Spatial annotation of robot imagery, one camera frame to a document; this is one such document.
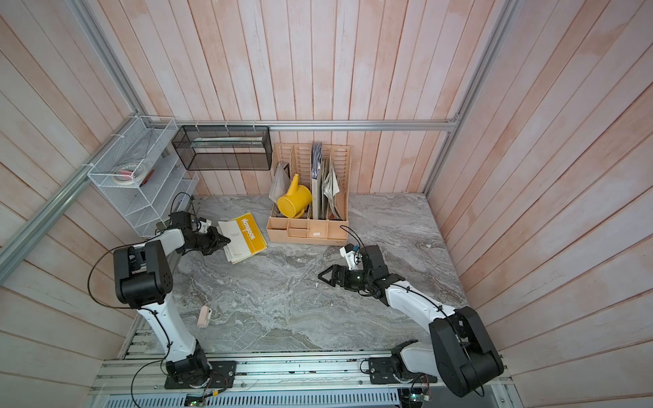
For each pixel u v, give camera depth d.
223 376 0.73
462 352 0.42
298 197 0.96
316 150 0.96
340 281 0.75
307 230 0.98
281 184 1.01
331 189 0.98
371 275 0.68
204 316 0.82
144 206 0.77
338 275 0.75
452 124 0.95
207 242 0.90
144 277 0.54
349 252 0.80
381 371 0.73
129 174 0.69
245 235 1.04
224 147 1.05
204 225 0.94
